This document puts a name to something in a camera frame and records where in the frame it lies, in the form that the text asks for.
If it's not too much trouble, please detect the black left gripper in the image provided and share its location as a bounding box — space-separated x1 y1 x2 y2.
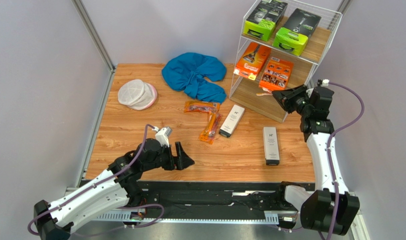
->
142 141 195 172

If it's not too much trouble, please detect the orange razor box back side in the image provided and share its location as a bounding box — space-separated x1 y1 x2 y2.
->
258 57 294 93

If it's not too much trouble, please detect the orange razor bag vertical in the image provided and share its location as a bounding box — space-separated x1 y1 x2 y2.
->
198 112 222 145

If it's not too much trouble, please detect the orange Gillette Fusion5 box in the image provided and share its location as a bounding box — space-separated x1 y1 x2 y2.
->
234 42 271 81

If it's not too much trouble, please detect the orange razor bag horizontal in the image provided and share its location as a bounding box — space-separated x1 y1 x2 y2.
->
184 100 220 113

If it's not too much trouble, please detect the black green Gillette Labs box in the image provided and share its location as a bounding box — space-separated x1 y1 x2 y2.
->
272 8 322 57

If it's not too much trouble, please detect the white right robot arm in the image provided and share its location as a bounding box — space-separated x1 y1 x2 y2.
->
272 82 365 239

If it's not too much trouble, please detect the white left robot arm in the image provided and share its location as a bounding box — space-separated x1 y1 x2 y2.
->
27 138 195 240

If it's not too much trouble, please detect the black green box on shelf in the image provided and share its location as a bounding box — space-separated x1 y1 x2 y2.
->
243 0 288 42

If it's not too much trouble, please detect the white tall box far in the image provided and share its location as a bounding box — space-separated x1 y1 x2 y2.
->
263 126 280 166

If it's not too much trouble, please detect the white tall box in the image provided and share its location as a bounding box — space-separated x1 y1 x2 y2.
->
263 126 280 166
219 104 245 138

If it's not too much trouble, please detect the white tall box near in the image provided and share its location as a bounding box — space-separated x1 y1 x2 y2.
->
219 104 245 138

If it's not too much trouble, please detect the white mesh laundry bag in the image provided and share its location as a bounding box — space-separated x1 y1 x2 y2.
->
117 79 157 111

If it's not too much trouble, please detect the blue cloth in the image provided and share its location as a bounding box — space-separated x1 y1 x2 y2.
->
161 52 227 104

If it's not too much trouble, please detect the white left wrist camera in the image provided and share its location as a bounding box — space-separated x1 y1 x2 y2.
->
153 126 172 147

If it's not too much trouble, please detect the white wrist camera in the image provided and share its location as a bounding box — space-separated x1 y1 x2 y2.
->
153 126 172 147
317 79 330 87

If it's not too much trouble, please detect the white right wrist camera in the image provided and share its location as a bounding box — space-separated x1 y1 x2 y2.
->
317 79 330 87

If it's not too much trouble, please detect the black mounting rail base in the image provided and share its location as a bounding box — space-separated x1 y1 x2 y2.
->
61 179 363 231

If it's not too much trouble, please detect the white wire wooden shelf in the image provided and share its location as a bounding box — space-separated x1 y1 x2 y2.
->
229 0 342 122

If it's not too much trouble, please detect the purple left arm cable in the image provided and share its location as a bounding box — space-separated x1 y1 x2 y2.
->
27 123 165 238

